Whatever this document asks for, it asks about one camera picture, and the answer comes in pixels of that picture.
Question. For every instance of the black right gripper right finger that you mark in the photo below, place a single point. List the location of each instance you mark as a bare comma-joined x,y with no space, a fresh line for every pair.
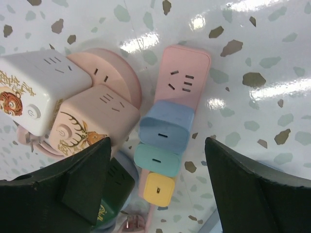
252,197

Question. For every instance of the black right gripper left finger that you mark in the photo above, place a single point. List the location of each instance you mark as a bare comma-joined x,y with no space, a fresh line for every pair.
64,197

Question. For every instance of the pink deer cube socket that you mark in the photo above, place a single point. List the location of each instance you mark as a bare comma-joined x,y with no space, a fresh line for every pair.
90,116

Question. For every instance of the yellow charger plug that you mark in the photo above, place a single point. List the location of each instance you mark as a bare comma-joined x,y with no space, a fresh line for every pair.
159,189

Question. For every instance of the turquoise charger plug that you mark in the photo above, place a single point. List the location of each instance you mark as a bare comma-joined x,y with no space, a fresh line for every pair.
157,160

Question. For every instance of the light blue charger plug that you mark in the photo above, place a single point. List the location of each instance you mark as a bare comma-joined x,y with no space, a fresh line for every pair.
167,125

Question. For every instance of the white tiger cube socket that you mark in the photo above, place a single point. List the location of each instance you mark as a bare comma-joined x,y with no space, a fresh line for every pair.
34,84

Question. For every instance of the pink power strip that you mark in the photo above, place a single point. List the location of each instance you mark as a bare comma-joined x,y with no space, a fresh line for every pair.
182,76

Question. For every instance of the dark green cube socket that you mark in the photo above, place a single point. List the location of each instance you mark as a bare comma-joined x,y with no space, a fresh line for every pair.
117,188

